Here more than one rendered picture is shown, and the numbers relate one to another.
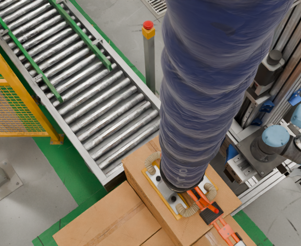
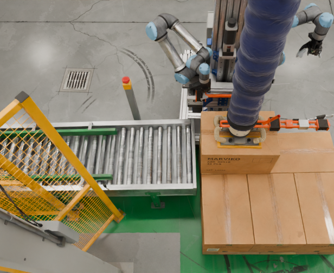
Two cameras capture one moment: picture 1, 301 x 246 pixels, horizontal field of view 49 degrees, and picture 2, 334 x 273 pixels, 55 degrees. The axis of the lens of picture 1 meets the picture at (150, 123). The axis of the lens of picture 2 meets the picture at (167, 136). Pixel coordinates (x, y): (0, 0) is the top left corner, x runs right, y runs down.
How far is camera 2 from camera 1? 1.17 m
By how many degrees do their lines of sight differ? 21
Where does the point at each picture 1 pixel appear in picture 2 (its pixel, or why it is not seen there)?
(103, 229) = (223, 208)
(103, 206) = (207, 199)
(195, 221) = (268, 140)
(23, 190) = (137, 265)
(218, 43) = not seen: outside the picture
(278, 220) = not seen: hidden behind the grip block
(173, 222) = (261, 151)
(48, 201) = (160, 251)
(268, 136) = not seen: hidden behind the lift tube
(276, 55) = (232, 20)
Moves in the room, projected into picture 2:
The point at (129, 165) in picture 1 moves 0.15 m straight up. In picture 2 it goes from (208, 151) to (209, 142)
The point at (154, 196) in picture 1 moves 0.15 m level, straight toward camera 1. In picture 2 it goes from (238, 151) to (255, 161)
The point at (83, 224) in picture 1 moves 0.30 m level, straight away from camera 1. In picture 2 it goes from (211, 219) to (177, 232)
